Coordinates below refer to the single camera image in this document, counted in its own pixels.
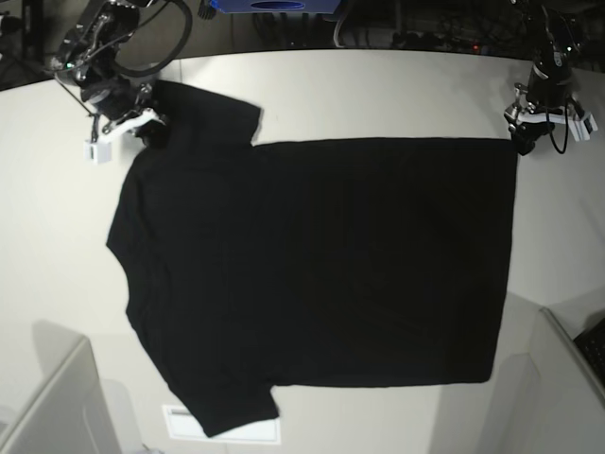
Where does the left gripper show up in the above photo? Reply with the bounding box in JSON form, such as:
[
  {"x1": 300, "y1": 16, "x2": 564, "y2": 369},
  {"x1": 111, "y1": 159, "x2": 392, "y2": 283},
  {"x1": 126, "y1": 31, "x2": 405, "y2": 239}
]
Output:
[{"x1": 504, "y1": 82, "x2": 575, "y2": 156}]

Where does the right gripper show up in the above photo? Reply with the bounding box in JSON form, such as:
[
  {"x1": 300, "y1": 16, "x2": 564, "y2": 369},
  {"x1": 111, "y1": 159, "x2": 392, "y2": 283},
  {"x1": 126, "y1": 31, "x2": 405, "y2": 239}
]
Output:
[{"x1": 78, "y1": 73, "x2": 170, "y2": 147}]

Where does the black T-shirt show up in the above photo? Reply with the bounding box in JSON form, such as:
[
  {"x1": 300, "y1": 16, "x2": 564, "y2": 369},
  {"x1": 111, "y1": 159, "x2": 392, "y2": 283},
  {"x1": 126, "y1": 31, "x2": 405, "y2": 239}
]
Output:
[{"x1": 107, "y1": 81, "x2": 518, "y2": 432}]

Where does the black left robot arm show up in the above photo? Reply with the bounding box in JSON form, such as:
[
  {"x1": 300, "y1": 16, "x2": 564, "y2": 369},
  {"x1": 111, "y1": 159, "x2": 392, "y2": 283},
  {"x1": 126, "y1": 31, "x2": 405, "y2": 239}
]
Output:
[{"x1": 504, "y1": 1, "x2": 590, "y2": 156}]

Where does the blue box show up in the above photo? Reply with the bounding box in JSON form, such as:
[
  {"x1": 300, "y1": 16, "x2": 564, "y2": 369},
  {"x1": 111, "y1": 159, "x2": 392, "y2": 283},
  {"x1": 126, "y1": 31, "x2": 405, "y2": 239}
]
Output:
[{"x1": 210, "y1": 0, "x2": 340, "y2": 14}]

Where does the black keyboard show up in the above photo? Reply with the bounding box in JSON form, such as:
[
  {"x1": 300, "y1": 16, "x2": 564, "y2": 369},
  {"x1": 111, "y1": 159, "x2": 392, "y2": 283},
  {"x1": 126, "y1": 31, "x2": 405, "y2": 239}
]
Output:
[{"x1": 574, "y1": 319, "x2": 605, "y2": 384}]

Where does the grey right partition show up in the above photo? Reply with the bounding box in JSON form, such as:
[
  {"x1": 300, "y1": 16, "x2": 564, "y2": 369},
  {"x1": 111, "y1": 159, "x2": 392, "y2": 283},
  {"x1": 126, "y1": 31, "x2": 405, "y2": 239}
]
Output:
[{"x1": 476, "y1": 308, "x2": 604, "y2": 453}]

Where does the grey partition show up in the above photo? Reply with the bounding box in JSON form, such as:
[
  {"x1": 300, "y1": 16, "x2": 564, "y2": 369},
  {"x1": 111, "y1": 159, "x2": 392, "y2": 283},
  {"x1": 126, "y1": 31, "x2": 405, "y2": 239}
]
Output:
[
  {"x1": 1, "y1": 321, "x2": 122, "y2": 453},
  {"x1": 476, "y1": 308, "x2": 604, "y2": 453}
]

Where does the white paper sheet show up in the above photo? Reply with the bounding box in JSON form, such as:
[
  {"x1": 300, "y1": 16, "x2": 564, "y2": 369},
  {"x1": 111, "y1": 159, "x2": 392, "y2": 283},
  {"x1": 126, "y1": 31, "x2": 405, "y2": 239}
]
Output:
[{"x1": 162, "y1": 405, "x2": 282, "y2": 445}]

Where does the grey left partition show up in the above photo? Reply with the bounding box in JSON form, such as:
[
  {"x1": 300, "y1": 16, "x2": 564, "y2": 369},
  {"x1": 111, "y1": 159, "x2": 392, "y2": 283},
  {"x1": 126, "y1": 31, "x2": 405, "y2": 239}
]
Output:
[{"x1": 1, "y1": 321, "x2": 122, "y2": 453}]

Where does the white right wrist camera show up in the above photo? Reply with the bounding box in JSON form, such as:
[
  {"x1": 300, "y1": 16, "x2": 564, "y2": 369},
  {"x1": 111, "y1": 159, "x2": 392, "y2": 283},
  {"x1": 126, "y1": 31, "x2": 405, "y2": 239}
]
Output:
[{"x1": 83, "y1": 108, "x2": 167, "y2": 165}]

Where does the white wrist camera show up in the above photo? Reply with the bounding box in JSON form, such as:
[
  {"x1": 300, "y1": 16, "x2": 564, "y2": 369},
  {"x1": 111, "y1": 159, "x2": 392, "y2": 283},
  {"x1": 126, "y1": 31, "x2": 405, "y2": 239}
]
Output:
[
  {"x1": 83, "y1": 108, "x2": 167, "y2": 165},
  {"x1": 517, "y1": 112, "x2": 598, "y2": 142}
]

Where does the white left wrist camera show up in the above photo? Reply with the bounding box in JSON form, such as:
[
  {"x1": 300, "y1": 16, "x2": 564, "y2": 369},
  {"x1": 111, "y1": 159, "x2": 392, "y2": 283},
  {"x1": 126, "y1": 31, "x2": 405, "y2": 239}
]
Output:
[{"x1": 517, "y1": 112, "x2": 598, "y2": 142}]

